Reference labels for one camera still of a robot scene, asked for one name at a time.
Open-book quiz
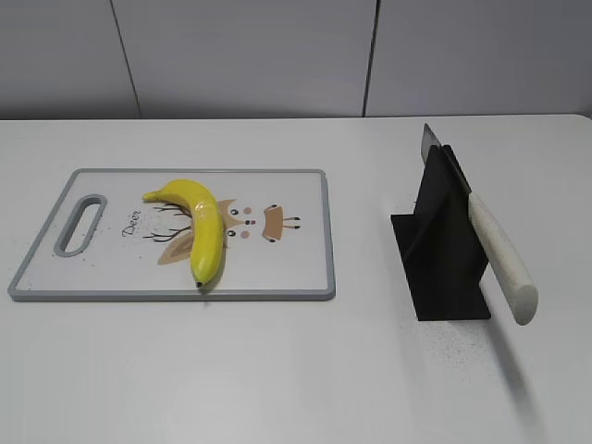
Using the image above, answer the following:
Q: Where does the yellow plastic banana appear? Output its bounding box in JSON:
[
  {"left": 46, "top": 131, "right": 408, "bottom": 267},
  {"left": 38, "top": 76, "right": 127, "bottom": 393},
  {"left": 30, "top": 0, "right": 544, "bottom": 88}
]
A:
[{"left": 142, "top": 179, "right": 225, "bottom": 289}]

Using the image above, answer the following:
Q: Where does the white-handled kitchen knife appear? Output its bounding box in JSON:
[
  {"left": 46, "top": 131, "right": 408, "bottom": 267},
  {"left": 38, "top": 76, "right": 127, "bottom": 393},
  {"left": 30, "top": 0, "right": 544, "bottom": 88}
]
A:
[{"left": 420, "top": 123, "right": 538, "bottom": 326}]

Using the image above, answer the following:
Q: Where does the white deer-print cutting board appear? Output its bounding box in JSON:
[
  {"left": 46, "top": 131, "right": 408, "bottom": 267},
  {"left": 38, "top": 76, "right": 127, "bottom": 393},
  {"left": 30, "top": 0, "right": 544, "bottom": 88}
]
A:
[{"left": 8, "top": 168, "right": 335, "bottom": 302}]

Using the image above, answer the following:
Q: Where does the black knife stand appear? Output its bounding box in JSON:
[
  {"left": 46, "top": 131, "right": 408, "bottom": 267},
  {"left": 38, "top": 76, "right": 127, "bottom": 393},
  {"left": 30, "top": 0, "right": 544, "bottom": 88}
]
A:
[{"left": 390, "top": 145, "right": 491, "bottom": 321}]

